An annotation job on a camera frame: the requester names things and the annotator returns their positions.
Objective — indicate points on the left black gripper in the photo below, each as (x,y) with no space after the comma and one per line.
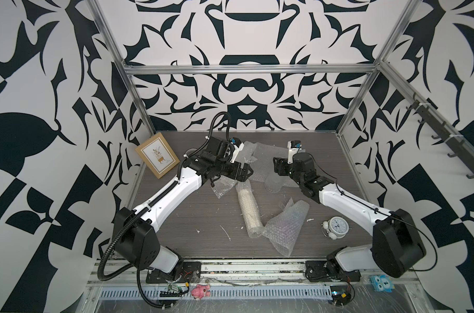
(242,175)

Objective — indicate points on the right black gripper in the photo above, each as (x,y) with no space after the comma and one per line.
(280,165)

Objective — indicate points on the bubble wrap sheet around vase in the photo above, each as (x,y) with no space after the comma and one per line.
(264,163)

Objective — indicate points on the iridescent bubble wrap bundle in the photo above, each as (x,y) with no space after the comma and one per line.
(283,230)

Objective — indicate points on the clear glass vase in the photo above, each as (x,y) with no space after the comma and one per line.
(274,183)

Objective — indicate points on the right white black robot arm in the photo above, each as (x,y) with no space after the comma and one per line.
(396,243)

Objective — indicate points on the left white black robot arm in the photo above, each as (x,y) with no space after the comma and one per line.
(135,230)

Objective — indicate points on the white vase in bubble wrap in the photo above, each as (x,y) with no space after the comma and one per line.
(250,209)

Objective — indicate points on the brown tape roll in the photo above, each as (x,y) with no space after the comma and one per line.
(190,152)

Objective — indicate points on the white alarm clock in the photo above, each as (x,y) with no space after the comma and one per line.
(335,228)

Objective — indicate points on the wooden framed picture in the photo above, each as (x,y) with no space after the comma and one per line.
(158,156)

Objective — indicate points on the pink pig toy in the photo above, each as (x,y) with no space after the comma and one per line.
(200,292)

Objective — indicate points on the right circuit board with led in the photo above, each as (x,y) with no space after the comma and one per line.
(342,296)

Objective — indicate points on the left green circuit board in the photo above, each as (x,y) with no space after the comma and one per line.
(174,291)

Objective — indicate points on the blue owl toy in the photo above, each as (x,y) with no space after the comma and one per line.
(381,283)

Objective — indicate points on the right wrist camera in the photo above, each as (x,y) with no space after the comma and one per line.
(294,146)

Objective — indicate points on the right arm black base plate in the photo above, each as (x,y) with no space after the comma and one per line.
(328,271)

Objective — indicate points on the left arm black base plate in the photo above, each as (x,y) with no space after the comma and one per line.
(182,273)

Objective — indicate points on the white slotted cable duct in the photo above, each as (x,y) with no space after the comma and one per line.
(283,292)

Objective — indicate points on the black hook rail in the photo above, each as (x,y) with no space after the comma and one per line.
(444,132)

